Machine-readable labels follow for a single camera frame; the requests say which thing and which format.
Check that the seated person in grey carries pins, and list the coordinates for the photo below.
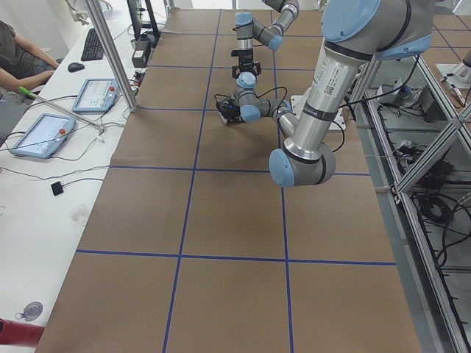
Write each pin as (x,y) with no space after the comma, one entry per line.
(23,63)

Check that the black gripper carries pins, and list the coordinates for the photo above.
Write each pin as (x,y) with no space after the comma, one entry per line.
(246,59)
(232,115)

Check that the black box with white label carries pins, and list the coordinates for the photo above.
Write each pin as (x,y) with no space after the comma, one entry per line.
(141,54)

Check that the aluminium side frame rail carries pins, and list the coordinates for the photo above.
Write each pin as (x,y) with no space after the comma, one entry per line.
(414,120)

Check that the pink and grey towel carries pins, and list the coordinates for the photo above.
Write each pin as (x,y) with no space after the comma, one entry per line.
(225,117)

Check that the round silver tape dispenser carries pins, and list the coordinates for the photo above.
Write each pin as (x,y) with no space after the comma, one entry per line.
(31,312)

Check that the far teach pendant tablet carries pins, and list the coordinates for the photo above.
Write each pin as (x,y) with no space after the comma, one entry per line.
(96,96)

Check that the near teach pendant tablet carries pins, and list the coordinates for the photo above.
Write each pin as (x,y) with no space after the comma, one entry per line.
(44,137)

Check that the teach pendant tablet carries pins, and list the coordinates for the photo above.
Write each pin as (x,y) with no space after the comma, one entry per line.
(96,96)
(44,137)

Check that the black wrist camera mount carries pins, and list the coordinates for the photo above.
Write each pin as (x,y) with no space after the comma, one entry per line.
(225,104)

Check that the black computer keyboard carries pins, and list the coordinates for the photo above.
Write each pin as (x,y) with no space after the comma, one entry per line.
(92,49)

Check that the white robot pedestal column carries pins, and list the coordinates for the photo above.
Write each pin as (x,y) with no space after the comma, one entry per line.
(333,76)

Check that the small black square puck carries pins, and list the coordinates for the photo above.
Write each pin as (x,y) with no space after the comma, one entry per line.
(57,188)

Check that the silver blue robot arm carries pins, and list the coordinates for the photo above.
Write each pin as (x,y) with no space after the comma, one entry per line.
(354,32)
(248,28)

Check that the aluminium frame post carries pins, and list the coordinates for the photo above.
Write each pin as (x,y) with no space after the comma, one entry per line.
(106,39)

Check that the metal rod with green tip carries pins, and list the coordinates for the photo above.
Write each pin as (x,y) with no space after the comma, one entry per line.
(26,92)

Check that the black computer mouse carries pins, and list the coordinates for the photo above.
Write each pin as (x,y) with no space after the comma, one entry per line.
(74,67)

